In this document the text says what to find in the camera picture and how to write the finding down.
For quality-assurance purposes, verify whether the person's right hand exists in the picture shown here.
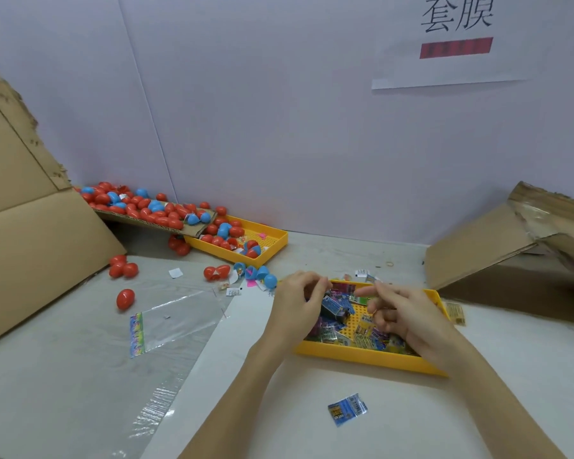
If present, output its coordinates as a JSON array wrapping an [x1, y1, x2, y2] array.
[[368, 280, 475, 374]]

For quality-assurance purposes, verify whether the person's left hand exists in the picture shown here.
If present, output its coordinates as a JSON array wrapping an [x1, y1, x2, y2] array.
[[260, 271, 332, 356]]

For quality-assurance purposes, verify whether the yellow label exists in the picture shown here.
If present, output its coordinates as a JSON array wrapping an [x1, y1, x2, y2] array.
[[445, 302, 467, 327]]

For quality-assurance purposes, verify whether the blue packet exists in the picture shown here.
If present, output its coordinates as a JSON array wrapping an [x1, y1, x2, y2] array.
[[326, 393, 369, 427]]

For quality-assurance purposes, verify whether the pile of plastic eggs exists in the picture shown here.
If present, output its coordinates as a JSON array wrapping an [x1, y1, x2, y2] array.
[[79, 180, 288, 314]]

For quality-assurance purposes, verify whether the person's left forearm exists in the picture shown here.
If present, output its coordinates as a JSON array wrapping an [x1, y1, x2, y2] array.
[[180, 341, 290, 459]]

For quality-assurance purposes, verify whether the yellow plastic tray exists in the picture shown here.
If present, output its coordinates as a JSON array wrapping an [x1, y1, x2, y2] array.
[[297, 279, 453, 377]]

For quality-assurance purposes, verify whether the yellow tray under eggs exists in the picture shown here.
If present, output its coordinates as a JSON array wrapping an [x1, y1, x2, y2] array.
[[186, 215, 290, 268]]

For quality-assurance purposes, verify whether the torn flattened cardboard box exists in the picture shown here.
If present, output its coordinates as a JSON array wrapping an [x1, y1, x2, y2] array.
[[423, 181, 574, 328]]

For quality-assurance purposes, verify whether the clear bag with coloured label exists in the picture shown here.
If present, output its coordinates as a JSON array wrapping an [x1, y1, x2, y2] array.
[[128, 289, 226, 360]]

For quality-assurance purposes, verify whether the brown cardboard sheet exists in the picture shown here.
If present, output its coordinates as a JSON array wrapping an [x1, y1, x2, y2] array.
[[96, 207, 216, 238]]

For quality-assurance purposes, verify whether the white paper sign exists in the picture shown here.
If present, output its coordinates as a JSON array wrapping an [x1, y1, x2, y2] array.
[[371, 0, 529, 92]]

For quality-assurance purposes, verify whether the tall brown cardboard box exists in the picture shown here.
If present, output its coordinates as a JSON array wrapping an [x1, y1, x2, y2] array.
[[0, 33, 128, 350]]

